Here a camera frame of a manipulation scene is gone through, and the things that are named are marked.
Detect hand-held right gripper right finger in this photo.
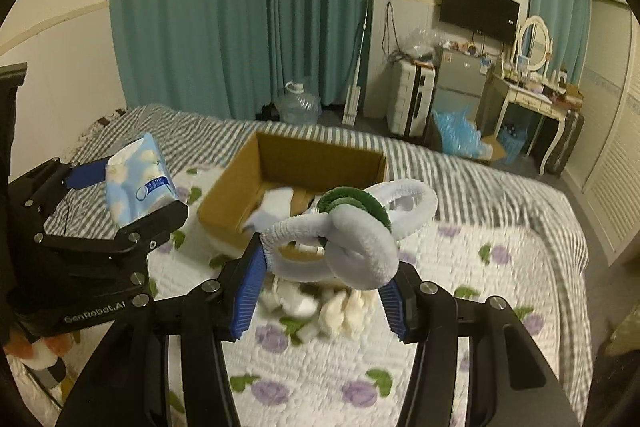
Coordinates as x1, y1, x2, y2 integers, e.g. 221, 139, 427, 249
377, 264, 583, 427

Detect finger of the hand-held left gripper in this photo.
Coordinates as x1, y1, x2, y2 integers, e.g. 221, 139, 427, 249
9, 158, 109, 208
32, 201, 190, 257

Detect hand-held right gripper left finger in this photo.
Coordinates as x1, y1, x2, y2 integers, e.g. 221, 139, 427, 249
55, 243, 267, 427

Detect blue white tissue pack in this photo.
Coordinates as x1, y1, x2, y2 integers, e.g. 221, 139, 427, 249
104, 132, 179, 229

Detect grey plush headband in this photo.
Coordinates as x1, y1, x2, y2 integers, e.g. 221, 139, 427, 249
261, 179, 440, 291

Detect green plush headband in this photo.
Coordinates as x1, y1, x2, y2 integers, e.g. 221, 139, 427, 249
317, 187, 392, 229

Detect brown cardboard box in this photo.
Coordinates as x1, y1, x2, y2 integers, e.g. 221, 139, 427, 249
196, 131, 390, 254

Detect white plush items on bed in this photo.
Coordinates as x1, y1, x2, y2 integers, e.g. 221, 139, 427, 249
320, 288, 377, 339

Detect orange white plush toy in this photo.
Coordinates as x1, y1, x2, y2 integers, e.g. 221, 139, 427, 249
4, 328, 77, 389

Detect floral quilt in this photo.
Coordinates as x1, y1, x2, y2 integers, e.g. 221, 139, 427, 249
10, 167, 592, 427

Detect grey striped bed sheet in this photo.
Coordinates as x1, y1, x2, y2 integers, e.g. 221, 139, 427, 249
65, 104, 597, 427

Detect pile of blue plastic bags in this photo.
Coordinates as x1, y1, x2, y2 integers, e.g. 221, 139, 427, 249
432, 107, 497, 160

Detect open floor cardboard box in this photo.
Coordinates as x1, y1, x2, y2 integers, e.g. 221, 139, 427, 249
425, 112, 509, 166

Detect clear water jug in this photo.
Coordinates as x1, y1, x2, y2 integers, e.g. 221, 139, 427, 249
273, 80, 322, 126

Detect white suitcase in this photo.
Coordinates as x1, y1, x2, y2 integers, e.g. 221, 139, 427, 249
387, 57, 437, 139

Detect white flat mop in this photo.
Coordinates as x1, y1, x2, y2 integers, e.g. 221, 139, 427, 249
342, 0, 371, 126

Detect wide teal curtain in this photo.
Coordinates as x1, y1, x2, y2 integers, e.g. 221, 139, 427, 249
106, 0, 377, 120

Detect grey mini fridge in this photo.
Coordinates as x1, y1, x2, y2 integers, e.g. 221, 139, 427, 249
432, 46, 494, 128

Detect dark suitcase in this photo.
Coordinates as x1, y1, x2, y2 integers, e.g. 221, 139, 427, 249
544, 109, 586, 178

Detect white dressing table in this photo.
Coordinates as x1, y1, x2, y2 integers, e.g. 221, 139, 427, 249
492, 72, 584, 176

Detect clear plastic bag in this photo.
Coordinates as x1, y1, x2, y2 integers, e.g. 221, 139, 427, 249
402, 27, 444, 64

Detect white louvred wardrobe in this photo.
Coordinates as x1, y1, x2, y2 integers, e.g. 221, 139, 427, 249
570, 0, 640, 269

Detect white oval mirror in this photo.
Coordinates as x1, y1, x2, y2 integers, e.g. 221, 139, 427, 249
513, 15, 555, 76

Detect black television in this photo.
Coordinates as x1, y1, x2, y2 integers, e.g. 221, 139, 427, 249
438, 0, 521, 46

